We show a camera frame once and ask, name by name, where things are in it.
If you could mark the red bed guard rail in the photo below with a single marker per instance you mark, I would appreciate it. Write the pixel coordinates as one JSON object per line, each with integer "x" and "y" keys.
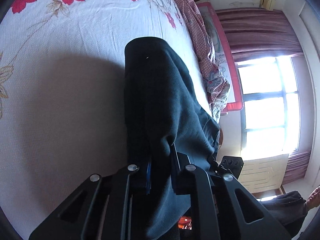
{"x": 225, "y": 55}

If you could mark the dark pink curtain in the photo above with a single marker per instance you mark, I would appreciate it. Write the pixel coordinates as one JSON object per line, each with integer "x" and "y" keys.
{"x": 298, "y": 167}
{"x": 260, "y": 32}

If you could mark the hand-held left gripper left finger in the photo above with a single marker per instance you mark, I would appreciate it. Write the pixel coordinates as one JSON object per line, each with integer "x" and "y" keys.
{"x": 148, "y": 177}

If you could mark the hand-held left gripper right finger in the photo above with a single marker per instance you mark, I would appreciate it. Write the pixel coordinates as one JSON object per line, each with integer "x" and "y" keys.
{"x": 175, "y": 177}

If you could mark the pink patterned quilt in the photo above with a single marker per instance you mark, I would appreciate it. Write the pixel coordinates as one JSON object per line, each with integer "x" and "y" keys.
{"x": 197, "y": 35}

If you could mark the white floral bed sheet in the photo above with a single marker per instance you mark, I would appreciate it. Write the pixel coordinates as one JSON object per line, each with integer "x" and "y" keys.
{"x": 62, "y": 105}

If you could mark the window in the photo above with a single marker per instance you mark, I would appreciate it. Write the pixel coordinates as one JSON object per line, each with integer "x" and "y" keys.
{"x": 270, "y": 105}

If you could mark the white radiator cover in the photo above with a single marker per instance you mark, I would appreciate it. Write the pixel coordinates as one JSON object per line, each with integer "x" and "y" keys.
{"x": 265, "y": 175}

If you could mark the black pants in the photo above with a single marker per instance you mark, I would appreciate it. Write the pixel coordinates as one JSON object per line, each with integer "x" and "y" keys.
{"x": 160, "y": 105}

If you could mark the person's dark jacket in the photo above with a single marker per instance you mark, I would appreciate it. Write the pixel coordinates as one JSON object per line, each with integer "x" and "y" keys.
{"x": 285, "y": 210}

